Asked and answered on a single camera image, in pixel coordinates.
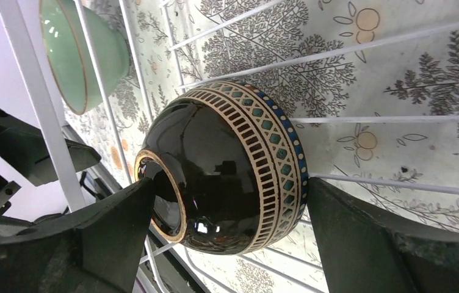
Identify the black glazed patterned bowl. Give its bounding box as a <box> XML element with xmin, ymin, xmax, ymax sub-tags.
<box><xmin>134</xmin><ymin>80</ymin><xmax>309</xmax><ymax>255</ymax></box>

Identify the white wire dish rack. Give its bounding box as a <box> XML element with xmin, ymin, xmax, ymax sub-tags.
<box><xmin>0</xmin><ymin>0</ymin><xmax>459</xmax><ymax>293</ymax></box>

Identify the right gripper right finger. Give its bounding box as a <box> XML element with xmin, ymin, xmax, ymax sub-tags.
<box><xmin>307</xmin><ymin>178</ymin><xmax>459</xmax><ymax>292</ymax></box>

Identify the light green celadon bowl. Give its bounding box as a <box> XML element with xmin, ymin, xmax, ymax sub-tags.
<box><xmin>39</xmin><ymin>0</ymin><xmax>129</xmax><ymax>115</ymax></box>

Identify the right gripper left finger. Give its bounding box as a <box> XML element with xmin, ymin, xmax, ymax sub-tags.
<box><xmin>0</xmin><ymin>179</ymin><xmax>155</xmax><ymax>292</ymax></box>

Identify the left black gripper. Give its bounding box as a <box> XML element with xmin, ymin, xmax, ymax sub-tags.
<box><xmin>0</xmin><ymin>109</ymin><xmax>101</xmax><ymax>215</ymax></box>

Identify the floral table mat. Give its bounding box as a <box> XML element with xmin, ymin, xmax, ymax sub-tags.
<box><xmin>61</xmin><ymin>0</ymin><xmax>459</xmax><ymax>293</ymax></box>

